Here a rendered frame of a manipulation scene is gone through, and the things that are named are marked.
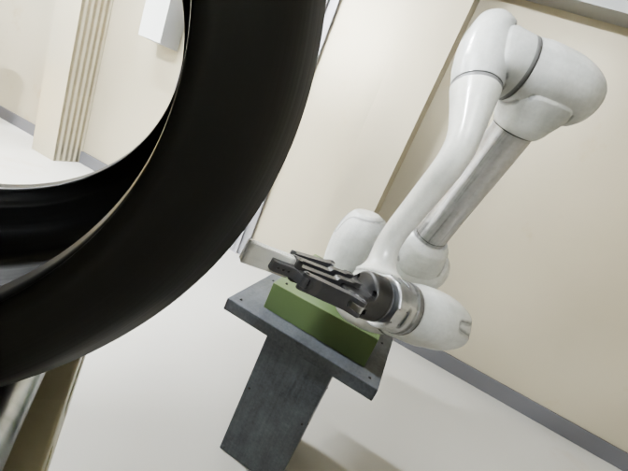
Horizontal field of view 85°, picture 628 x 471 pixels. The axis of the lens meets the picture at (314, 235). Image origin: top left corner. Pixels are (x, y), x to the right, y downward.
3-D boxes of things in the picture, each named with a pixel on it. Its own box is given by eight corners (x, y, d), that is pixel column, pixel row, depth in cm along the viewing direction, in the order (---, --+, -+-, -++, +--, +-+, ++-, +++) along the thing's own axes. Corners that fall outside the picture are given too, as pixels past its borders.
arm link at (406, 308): (434, 301, 53) (408, 291, 50) (402, 347, 55) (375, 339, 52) (402, 272, 61) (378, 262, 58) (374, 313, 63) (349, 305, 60)
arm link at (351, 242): (320, 253, 123) (342, 197, 115) (367, 269, 125) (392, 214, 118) (321, 275, 107) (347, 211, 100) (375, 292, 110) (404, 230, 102)
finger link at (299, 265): (345, 301, 53) (349, 306, 52) (283, 280, 47) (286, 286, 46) (358, 279, 52) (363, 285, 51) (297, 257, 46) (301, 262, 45)
